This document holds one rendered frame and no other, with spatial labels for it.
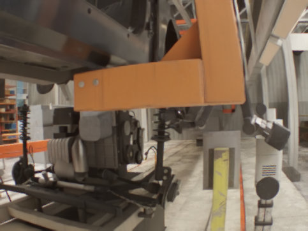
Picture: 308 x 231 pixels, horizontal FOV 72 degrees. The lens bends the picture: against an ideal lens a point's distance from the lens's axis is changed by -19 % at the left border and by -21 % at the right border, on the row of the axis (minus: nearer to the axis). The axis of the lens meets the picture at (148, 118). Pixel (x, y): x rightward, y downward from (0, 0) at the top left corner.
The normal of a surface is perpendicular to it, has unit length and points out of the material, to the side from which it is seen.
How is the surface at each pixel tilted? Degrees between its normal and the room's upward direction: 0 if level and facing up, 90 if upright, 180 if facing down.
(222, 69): 90
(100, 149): 90
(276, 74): 90
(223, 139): 90
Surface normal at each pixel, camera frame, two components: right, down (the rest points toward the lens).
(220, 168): -0.33, 0.02
